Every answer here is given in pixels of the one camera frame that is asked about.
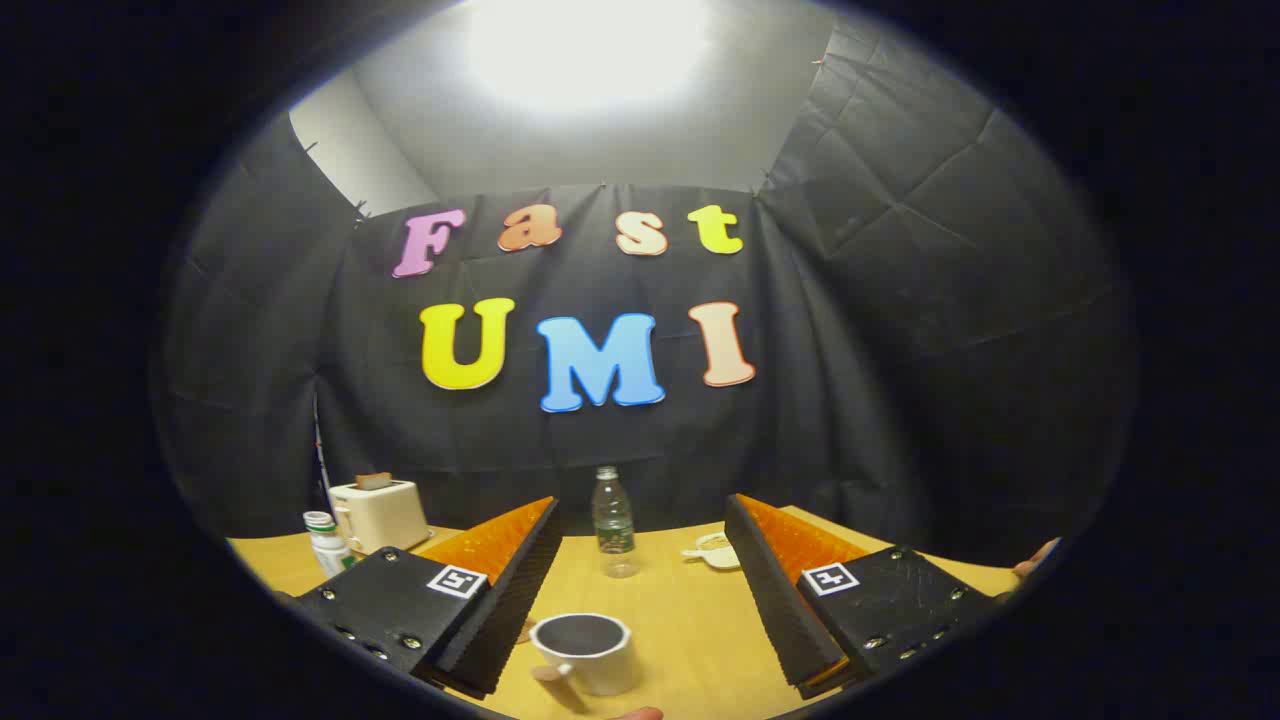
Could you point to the ceiling light panel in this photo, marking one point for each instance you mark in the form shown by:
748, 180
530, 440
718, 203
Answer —
590, 45

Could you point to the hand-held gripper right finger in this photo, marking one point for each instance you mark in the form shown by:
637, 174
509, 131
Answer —
775, 600

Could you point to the white juice bottle green label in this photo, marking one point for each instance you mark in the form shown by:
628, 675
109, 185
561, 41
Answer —
328, 550

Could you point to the white divided dish with beans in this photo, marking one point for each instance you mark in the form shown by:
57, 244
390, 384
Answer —
715, 553

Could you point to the clear plastic water bottle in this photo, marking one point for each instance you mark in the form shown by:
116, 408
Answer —
614, 530

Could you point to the wooden table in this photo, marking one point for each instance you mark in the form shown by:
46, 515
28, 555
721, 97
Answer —
690, 640

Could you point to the bread slice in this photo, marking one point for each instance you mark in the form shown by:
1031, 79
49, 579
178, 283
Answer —
373, 481

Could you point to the cream toaster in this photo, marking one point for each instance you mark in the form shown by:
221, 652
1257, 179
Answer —
385, 515

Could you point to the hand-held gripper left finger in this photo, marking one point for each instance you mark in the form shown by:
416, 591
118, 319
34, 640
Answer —
510, 610

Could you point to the black backdrop cloth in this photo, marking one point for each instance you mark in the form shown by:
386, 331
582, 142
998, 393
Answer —
900, 350

